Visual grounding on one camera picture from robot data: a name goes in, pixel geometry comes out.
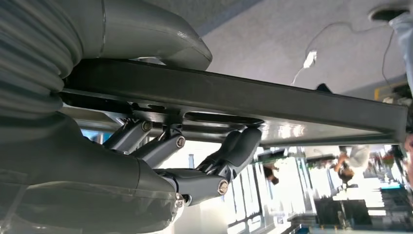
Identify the person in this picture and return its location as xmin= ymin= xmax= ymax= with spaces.
xmin=262 ymin=163 xmax=280 ymax=186
xmin=334 ymin=145 xmax=371 ymax=187

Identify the white power adapter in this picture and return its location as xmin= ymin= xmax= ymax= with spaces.
xmin=302 ymin=50 xmax=319 ymax=69

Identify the thin floor cable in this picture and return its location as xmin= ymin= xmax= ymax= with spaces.
xmin=290 ymin=20 xmax=396 ymax=87

